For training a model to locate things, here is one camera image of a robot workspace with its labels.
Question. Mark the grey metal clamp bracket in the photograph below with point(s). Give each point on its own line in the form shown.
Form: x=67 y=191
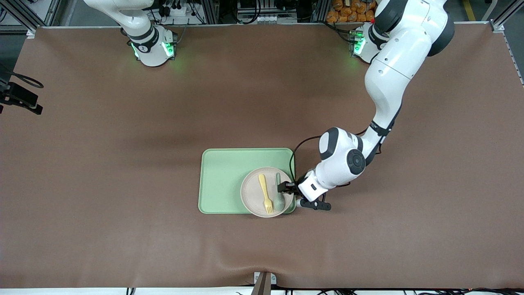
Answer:
x=264 y=282

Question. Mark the pale green plastic spoon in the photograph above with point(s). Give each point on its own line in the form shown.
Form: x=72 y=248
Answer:
x=279 y=203

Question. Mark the yellow plastic fork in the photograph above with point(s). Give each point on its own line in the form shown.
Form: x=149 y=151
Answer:
x=264 y=188

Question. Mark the aluminium frame post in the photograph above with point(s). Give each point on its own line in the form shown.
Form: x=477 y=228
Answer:
x=321 y=10
x=211 y=10

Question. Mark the orange snack bags pile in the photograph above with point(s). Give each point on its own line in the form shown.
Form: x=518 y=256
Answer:
x=348 y=12

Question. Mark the brown table cover mat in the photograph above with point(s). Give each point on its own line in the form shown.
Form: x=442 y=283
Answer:
x=123 y=225

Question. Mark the round beige plate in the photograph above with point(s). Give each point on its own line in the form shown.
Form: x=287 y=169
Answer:
x=251 y=194

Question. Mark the light green rectangular tray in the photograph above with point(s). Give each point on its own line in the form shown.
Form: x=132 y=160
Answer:
x=221 y=180

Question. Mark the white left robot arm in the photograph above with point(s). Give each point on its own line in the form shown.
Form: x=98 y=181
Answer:
x=393 y=69

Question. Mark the white power strip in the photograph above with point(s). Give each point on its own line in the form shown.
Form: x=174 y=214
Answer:
x=178 y=11

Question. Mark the aluminium frame profile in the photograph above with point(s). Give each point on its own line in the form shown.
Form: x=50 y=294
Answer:
x=501 y=18
x=28 y=16

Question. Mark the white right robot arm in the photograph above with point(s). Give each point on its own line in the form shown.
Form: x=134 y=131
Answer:
x=151 y=53

